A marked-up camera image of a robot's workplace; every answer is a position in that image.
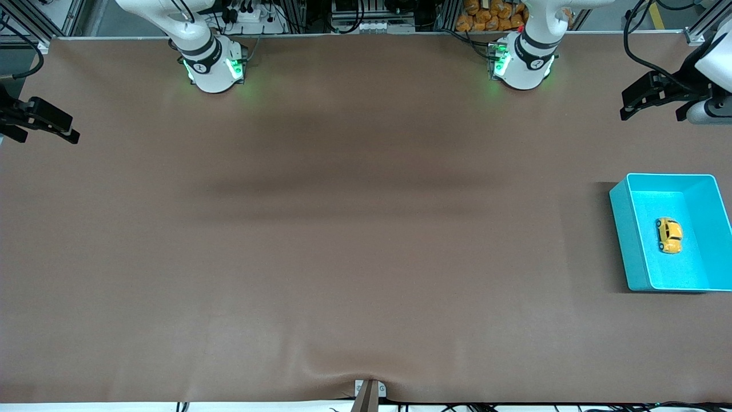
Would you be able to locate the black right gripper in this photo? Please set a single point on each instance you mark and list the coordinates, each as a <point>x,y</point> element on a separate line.
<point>8,112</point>

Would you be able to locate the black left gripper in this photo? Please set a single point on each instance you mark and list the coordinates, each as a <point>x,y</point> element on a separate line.
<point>685,86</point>

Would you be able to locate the yellow beetle toy car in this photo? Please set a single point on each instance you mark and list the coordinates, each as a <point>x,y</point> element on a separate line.
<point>669,234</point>

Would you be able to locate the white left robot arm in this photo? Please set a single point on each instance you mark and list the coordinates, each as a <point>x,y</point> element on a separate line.
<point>529,68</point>

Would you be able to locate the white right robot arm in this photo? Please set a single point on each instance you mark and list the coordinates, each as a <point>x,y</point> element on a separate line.
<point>211,74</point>

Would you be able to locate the teal plastic storage bin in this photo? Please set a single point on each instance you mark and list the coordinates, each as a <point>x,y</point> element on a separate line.
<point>640,257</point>

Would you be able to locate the orange snack packets pile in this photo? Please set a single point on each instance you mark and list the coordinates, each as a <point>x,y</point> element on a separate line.
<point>486,17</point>

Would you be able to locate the white power strip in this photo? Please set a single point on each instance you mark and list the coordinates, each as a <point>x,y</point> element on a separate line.
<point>251,17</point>

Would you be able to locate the brown table mat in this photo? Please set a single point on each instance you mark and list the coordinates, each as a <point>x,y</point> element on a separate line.
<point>366,257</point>

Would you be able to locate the aluminium frame post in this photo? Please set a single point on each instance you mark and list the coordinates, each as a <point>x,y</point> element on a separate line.
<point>700,28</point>
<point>34,23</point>

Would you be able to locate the metal table clamp bracket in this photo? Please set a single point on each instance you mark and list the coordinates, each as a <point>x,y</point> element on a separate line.
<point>369,396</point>

